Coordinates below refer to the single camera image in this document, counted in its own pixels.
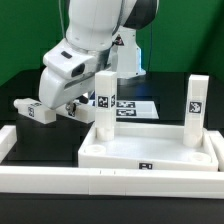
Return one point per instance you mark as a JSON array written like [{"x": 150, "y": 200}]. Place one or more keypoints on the fiducial marker sheet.
[{"x": 136, "y": 109}]

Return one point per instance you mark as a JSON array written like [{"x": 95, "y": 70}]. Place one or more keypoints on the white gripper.
[{"x": 54, "y": 91}]

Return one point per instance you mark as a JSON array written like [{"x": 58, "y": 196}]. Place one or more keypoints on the white desk top panel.
[{"x": 148, "y": 147}]

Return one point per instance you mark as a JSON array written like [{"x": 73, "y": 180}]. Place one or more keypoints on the white U-shaped obstacle fence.
[{"x": 106, "y": 181}]

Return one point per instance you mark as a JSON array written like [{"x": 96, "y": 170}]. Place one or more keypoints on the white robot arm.
[{"x": 93, "y": 23}]

